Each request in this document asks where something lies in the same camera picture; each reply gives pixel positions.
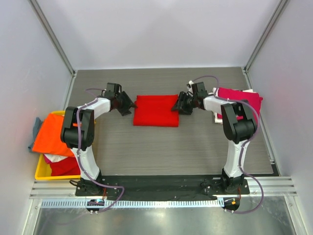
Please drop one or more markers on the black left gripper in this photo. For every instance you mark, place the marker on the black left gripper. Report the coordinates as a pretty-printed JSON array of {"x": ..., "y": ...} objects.
[{"x": 128, "y": 104}]

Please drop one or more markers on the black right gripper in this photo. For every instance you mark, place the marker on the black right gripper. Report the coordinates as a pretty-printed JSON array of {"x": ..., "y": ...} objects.
[{"x": 185, "y": 103}]

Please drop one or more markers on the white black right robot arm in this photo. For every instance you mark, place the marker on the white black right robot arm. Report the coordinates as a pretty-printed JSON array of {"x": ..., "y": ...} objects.
[{"x": 240, "y": 124}]

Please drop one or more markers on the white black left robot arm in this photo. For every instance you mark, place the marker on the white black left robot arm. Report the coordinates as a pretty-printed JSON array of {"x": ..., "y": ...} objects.
[{"x": 78, "y": 133}]

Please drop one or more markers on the folded magenta t-shirt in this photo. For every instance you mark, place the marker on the folded magenta t-shirt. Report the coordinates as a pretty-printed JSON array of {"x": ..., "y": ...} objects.
[{"x": 253, "y": 98}]

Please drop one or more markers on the dark red t-shirt in bin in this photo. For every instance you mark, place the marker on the dark red t-shirt in bin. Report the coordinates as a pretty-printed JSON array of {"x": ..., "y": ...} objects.
[{"x": 66, "y": 167}]

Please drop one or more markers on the orange t-shirt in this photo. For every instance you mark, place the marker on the orange t-shirt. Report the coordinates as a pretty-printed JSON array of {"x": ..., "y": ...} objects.
[{"x": 48, "y": 139}]

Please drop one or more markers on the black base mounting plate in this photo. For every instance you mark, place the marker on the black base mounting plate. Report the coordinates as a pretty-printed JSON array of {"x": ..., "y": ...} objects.
[{"x": 159, "y": 188}]

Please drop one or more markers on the grey t-shirt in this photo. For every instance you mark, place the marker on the grey t-shirt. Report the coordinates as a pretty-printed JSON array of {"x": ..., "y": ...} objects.
[{"x": 35, "y": 130}]

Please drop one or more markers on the yellow plastic bin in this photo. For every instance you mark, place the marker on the yellow plastic bin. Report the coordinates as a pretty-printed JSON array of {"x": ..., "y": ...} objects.
[{"x": 43, "y": 170}]

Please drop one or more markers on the right aluminium frame post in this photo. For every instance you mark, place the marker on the right aluminium frame post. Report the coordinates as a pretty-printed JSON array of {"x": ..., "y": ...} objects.
[{"x": 278, "y": 11}]

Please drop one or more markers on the aluminium frame post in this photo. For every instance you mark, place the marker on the aluminium frame post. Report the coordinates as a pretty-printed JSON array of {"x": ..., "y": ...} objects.
[
  {"x": 50, "y": 33},
  {"x": 278, "y": 11}
]

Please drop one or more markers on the left aluminium frame post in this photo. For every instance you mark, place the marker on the left aluminium frame post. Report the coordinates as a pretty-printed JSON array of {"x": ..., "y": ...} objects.
[{"x": 50, "y": 33}]

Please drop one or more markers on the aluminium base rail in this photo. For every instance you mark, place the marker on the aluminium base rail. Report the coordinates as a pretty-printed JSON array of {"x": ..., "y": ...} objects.
[{"x": 272, "y": 186}]

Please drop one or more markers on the white slotted cable duct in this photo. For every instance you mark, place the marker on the white slotted cable duct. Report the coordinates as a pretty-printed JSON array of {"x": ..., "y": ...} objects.
[{"x": 84, "y": 203}]

